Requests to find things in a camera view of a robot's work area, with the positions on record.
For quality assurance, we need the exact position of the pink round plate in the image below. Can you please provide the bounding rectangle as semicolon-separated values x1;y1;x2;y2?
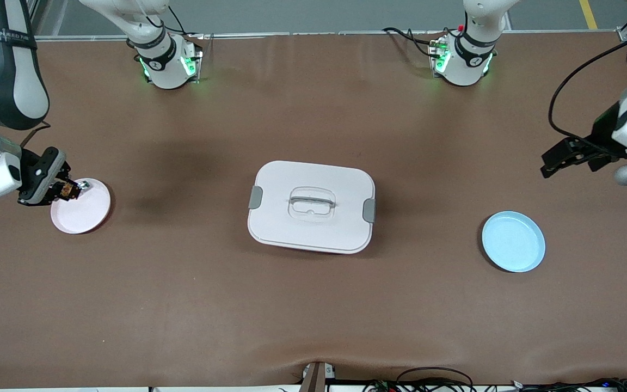
51;177;112;235

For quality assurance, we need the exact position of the light blue round plate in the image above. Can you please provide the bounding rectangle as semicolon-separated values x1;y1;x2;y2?
482;211;546;273

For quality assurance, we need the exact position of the brown table mat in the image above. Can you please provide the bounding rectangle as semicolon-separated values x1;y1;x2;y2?
0;32;627;388

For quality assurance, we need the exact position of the white lidded storage box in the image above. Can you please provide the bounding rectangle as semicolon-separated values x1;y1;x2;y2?
247;160;376;255

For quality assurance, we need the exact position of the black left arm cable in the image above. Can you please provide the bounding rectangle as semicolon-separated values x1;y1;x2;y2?
548;30;627;145

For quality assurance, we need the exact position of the black base cable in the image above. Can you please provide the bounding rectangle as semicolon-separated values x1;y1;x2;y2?
383;27;445;58

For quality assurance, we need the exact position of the black cable bundle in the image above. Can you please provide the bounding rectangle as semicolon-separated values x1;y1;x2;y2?
509;377;627;392

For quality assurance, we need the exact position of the black looped cable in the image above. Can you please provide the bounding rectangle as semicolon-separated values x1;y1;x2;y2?
395;367;476;392

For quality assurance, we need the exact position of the brown camera mount post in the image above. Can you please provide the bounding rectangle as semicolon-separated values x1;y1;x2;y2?
298;361;337;392

